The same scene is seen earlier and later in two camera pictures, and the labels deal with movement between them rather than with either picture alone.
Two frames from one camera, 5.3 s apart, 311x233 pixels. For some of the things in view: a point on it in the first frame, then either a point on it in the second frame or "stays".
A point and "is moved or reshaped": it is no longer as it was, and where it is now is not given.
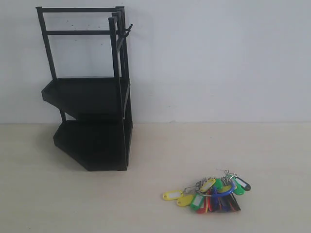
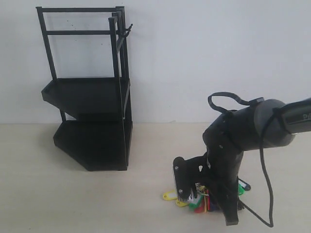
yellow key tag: x=184 y=201 is moved or reshaped
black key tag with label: x=243 y=183 stays
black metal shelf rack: x=95 y=123 stays
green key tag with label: x=197 y=201 stays
